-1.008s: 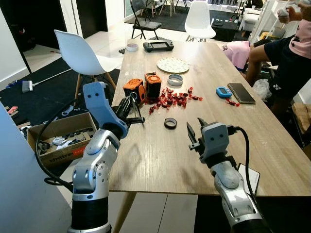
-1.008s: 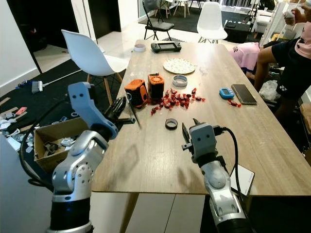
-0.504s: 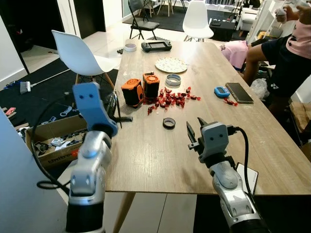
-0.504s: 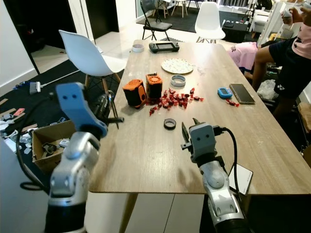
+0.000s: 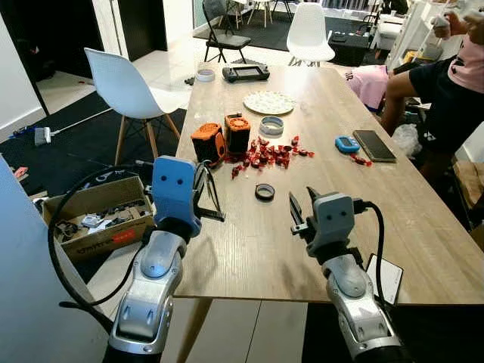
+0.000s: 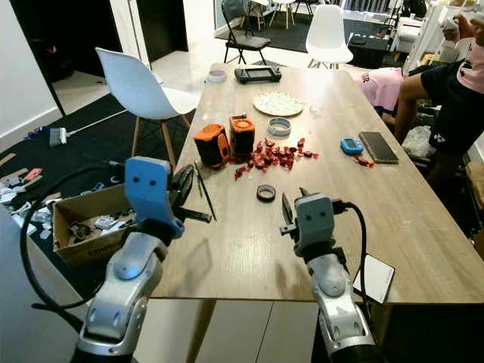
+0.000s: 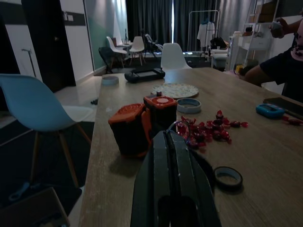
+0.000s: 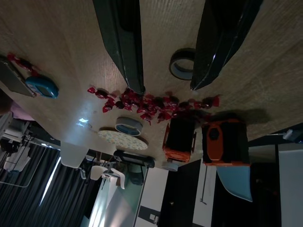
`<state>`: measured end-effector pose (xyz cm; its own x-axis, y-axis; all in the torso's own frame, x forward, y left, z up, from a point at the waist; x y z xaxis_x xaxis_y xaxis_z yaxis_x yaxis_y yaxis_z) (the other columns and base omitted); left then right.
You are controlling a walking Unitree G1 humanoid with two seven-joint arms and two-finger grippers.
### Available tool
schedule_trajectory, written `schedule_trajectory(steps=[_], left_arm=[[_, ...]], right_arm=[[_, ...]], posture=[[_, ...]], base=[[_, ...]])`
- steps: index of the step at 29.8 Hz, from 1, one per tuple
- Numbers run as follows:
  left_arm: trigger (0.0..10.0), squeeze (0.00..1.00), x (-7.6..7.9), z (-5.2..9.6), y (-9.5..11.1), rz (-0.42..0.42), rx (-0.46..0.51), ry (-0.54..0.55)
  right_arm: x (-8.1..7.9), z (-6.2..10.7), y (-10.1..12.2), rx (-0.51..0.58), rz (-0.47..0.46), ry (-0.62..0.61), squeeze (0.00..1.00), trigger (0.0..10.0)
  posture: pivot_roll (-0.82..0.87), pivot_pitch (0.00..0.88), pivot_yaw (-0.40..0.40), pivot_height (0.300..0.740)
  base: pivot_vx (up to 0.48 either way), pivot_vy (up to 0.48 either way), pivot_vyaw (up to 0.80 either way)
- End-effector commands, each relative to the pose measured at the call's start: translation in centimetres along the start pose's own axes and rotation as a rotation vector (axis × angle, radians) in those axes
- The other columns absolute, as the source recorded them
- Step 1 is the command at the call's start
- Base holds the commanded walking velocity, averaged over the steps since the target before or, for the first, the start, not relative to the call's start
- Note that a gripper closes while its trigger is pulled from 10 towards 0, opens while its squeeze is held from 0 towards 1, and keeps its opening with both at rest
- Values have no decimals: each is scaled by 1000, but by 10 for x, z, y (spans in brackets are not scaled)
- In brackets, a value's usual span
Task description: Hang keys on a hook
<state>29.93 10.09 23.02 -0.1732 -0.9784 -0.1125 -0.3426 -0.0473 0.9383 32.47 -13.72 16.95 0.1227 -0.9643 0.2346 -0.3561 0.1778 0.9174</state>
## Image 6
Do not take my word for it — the wooden table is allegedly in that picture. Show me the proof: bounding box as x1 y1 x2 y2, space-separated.
151 64 484 349

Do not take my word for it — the pile of red wrapped candies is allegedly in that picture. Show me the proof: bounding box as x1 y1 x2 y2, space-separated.
233 137 320 182

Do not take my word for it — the orange and black box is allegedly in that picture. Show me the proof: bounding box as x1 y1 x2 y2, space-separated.
193 124 231 169
229 115 257 158

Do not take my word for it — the blue round device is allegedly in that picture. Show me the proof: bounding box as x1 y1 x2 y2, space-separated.
340 138 365 157

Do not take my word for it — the black rug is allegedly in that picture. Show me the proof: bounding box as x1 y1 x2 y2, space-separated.
0 94 186 199

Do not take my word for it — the black phone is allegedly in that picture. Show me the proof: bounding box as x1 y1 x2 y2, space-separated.
358 131 401 166

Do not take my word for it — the white round plate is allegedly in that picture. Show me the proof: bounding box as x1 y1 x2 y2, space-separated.
253 92 305 118

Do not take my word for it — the white card with black rim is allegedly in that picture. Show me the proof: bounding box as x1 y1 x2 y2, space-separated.
352 254 396 306

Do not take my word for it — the white chair with wooden legs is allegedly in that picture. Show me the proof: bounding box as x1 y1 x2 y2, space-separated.
305 4 355 70
95 48 201 163

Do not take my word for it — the cardboard box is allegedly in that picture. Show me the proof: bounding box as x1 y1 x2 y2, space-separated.
51 184 138 271

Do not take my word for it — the clear plastic bag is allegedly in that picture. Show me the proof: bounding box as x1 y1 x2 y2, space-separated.
401 125 436 161

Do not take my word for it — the black handheld controller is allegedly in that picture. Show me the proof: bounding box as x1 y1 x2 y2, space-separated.
233 66 283 85

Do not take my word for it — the white floor mop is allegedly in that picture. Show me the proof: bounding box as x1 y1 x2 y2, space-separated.
48 115 114 148

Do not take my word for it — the black folding chair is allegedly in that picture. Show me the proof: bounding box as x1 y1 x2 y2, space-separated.
221 0 271 66

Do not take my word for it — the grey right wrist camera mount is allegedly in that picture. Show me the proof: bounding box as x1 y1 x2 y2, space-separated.
293 193 343 258

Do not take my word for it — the black tape ring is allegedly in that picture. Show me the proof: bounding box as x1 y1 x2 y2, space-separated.
256 185 278 203

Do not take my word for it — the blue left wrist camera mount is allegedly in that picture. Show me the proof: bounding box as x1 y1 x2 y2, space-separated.
125 157 177 231

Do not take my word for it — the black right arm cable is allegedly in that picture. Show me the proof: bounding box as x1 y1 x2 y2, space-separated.
340 200 369 305

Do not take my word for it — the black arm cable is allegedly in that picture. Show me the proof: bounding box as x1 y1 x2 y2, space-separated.
340 200 369 305
18 163 131 312

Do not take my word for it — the grey tape ring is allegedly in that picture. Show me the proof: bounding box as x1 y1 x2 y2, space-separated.
267 117 293 138

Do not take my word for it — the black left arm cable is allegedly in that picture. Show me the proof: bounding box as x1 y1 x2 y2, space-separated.
18 163 131 312

